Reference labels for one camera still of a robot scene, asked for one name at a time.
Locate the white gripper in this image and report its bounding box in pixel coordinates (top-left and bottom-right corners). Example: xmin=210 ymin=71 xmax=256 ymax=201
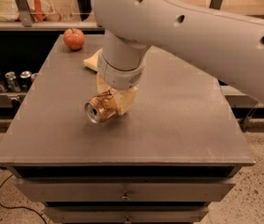
xmin=96 ymin=52 xmax=145 ymax=116

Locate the orange soda can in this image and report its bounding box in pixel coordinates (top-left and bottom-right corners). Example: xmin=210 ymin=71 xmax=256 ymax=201
xmin=85 ymin=91 xmax=118 ymax=123

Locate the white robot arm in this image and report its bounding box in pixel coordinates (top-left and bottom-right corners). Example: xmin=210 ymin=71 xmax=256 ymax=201
xmin=91 ymin=0 xmax=264 ymax=104

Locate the red can on shelf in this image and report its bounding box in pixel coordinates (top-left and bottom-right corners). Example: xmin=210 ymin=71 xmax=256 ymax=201
xmin=31 ymin=73 xmax=38 ymax=83

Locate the dark can on shelf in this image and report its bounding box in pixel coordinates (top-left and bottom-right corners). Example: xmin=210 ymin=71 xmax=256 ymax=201
xmin=20 ymin=71 xmax=32 ymax=90

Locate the green silver can on shelf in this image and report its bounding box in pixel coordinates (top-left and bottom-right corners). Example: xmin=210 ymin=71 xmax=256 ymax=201
xmin=5 ymin=71 xmax=21 ymax=92

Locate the yellow sponge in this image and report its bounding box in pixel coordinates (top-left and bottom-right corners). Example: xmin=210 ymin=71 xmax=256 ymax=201
xmin=83 ymin=49 xmax=101 ymax=72

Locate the red apple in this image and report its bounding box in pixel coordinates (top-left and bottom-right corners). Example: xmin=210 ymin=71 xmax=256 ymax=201
xmin=63 ymin=28 xmax=85 ymax=50

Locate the grey drawer cabinet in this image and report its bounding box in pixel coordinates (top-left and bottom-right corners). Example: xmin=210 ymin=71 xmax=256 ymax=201
xmin=0 ymin=33 xmax=257 ymax=224

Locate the upper drawer with knob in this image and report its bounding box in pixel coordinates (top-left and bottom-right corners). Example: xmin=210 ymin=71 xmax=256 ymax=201
xmin=15 ymin=179 xmax=235 ymax=203

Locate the drawer with knob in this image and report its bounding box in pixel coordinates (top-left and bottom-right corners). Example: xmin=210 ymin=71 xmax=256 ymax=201
xmin=44 ymin=206 xmax=208 ymax=224
xmin=15 ymin=179 xmax=235 ymax=203

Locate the lower drawer with knob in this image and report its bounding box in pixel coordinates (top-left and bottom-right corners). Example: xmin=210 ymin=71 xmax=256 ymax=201
xmin=44 ymin=206 xmax=208 ymax=224

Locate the white plastic bag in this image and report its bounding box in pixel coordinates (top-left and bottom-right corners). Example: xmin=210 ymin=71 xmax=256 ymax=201
xmin=0 ymin=0 xmax=53 ymax=21

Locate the grey left bracket post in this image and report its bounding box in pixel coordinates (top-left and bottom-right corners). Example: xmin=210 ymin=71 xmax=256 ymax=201
xmin=15 ymin=0 xmax=34 ymax=27

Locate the black floor cable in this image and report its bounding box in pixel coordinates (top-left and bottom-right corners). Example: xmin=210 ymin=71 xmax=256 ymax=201
xmin=0 ymin=162 xmax=49 ymax=224

